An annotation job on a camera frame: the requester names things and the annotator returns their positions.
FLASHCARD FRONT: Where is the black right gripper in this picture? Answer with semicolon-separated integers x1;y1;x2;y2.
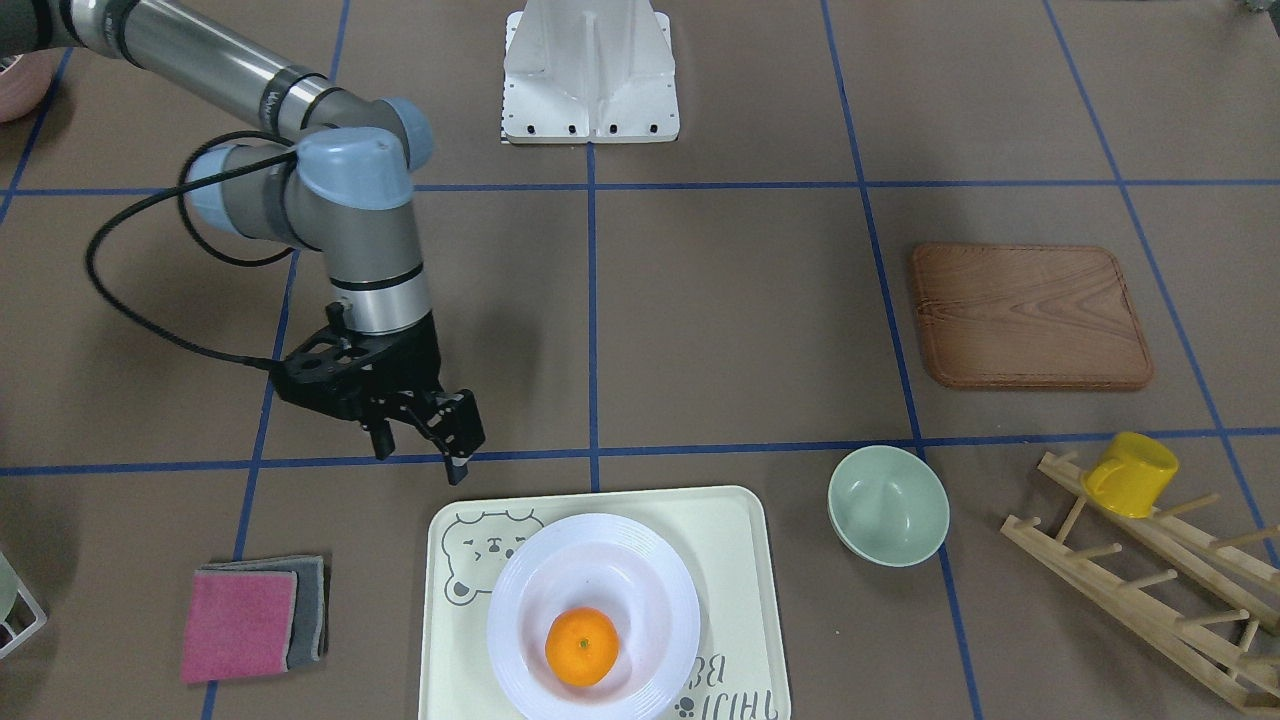
360;313;486;486

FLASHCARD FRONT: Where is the white round plate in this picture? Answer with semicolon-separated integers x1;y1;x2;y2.
486;512;701;719

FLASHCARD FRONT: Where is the orange fruit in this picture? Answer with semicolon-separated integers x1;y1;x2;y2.
543;607;620;687

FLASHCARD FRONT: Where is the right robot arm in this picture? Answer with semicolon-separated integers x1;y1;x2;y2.
3;1;485;484

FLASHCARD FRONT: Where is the cream bear tray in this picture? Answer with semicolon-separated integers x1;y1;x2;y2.
419;486;792;719

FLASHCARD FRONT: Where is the grey cloth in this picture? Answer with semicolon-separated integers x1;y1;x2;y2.
198;555;325;671

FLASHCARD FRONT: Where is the pink cloth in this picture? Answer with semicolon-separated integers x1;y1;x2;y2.
180;570;298;684

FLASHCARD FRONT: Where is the mint green bowl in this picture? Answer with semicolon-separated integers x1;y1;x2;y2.
826;445;951;568

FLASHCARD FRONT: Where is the pink bowl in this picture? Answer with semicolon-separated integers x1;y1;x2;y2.
1;50;59;124

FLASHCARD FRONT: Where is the wooden cutting board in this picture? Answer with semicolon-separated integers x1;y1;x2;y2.
909;242;1155;391

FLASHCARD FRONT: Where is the yellow mug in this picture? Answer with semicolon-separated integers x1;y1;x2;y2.
1082;430;1181;519

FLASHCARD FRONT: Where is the wooden peg drying rack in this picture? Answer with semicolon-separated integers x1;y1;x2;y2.
1000;451;1279;719

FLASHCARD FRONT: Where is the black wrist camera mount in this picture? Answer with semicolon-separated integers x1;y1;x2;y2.
269;325;399;421

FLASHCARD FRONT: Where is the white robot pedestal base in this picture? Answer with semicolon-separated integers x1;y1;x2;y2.
500;1;681;145

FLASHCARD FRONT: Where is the white wire cup rack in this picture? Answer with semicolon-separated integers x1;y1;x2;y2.
1;553;49;660

